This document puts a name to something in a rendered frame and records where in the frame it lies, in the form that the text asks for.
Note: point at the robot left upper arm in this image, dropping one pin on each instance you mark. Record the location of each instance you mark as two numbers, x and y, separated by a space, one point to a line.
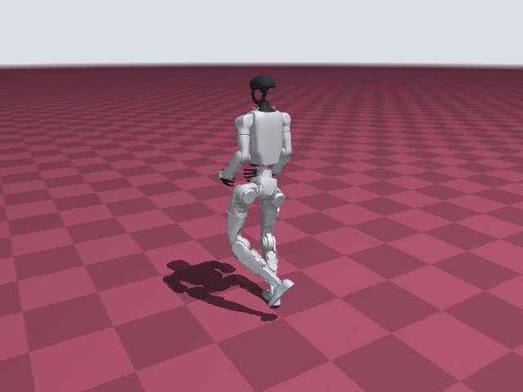
243 124

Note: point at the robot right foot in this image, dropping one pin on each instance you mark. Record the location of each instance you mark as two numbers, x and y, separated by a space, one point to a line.
266 295

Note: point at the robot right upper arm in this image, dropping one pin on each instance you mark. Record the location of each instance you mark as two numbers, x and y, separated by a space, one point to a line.
287 148

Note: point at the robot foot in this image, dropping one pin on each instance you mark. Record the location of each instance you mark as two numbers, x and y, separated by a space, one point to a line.
285 285
266 295

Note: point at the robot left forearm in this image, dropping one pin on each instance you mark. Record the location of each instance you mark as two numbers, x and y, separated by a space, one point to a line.
233 168

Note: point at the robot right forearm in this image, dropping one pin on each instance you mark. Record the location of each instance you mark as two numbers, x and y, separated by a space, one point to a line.
277 167

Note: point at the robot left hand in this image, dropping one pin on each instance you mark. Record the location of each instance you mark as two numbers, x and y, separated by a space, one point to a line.
225 180

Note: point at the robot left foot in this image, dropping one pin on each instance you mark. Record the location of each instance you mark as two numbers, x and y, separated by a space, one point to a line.
285 285

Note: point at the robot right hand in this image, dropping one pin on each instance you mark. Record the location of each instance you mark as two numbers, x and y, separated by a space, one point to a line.
254 171

